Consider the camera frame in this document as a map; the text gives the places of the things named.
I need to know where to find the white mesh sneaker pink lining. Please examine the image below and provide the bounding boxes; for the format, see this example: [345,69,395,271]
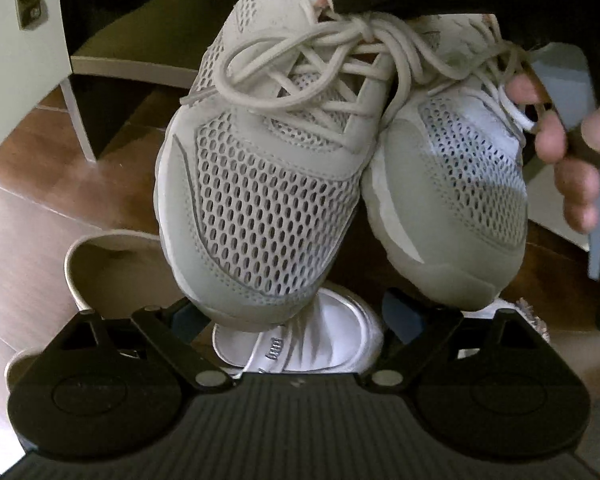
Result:
[152,0,381,333]
[360,10,541,306]

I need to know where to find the person's right hand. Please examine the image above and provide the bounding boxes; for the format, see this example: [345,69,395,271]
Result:
[505,72,600,235]

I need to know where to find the cream patent loafer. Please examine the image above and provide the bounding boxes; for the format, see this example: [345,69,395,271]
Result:
[4,230,191,391]
[211,282,385,376]

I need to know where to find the shoe cabinet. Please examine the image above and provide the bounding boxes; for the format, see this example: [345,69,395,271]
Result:
[62,0,261,161]

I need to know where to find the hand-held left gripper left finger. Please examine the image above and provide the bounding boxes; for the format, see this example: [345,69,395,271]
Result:
[60,297,236,392]

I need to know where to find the white cabinet door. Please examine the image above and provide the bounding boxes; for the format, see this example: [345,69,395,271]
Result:
[0,0,98,173]

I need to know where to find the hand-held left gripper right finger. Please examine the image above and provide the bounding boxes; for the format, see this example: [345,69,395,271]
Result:
[370,287,551,391]

